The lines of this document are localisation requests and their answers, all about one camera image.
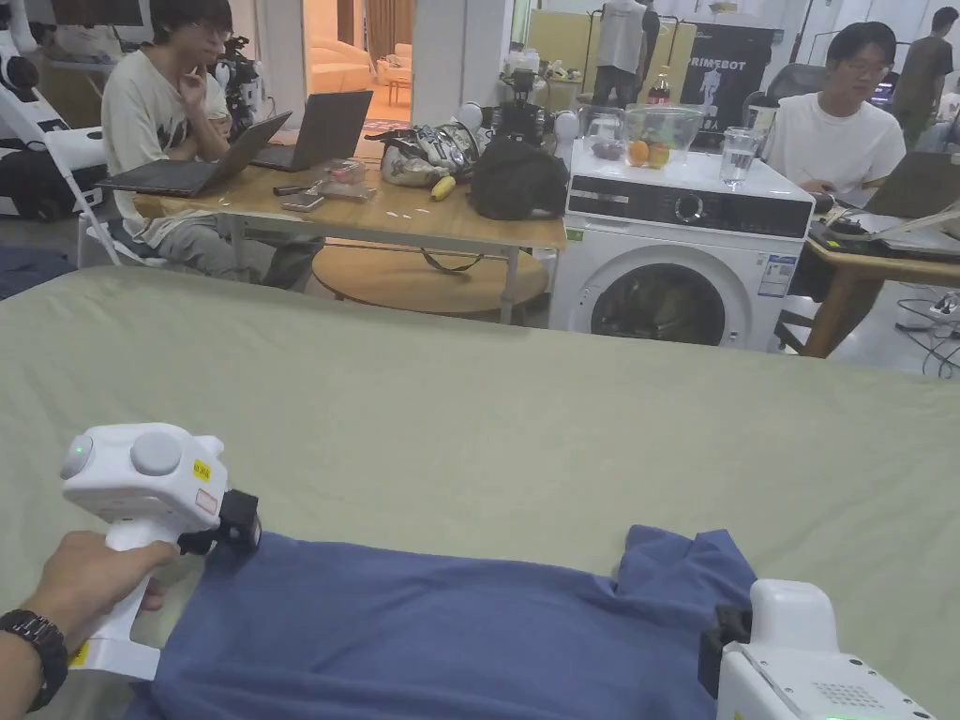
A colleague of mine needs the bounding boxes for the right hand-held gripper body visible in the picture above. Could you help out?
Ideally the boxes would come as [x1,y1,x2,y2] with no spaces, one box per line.
[698,577,938,720]

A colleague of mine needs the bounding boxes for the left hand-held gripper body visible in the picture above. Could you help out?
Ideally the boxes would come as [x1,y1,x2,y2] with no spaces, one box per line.
[59,422,264,683]

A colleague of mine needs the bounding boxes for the dark blue shirt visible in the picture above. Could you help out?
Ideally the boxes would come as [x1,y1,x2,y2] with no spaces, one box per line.
[123,524,758,720]

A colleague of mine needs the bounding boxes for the person's left forearm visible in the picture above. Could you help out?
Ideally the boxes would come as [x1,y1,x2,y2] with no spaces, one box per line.
[0,608,70,713]

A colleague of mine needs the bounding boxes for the person's left hand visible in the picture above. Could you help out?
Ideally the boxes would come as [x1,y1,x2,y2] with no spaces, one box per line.
[33,531,182,648]

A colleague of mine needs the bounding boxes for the white folding chair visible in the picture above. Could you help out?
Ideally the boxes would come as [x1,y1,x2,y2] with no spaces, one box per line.
[43,123,168,268]

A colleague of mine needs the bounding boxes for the bed with pale green sheet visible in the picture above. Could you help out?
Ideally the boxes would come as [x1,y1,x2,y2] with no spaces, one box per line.
[0,264,960,720]

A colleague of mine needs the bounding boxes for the round wooden table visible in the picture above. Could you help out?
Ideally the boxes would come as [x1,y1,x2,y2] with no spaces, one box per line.
[310,243,552,316]

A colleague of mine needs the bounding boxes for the long wooden table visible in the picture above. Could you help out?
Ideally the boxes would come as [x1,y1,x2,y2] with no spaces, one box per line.
[93,89,570,325]

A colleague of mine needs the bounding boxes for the white robot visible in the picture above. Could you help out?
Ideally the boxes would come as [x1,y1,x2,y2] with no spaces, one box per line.
[0,0,108,220]

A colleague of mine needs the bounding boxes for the wooden desk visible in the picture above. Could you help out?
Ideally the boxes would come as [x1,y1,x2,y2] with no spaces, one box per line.
[803,149,960,360]

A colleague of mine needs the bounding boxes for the white washing machine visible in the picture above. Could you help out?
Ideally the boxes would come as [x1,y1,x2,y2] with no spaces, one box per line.
[548,66,818,353]

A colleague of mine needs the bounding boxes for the black robot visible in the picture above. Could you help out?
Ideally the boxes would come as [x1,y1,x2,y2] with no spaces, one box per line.
[490,67,558,145]

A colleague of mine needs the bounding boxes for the black banner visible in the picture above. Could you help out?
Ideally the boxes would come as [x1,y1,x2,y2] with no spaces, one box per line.
[678,25,786,151]

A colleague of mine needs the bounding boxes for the black office chair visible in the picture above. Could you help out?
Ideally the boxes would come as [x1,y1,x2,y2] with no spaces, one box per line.
[771,63,835,102]

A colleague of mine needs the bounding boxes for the white power strip with cables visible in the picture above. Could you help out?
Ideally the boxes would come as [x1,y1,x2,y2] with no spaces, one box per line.
[893,293,960,378]

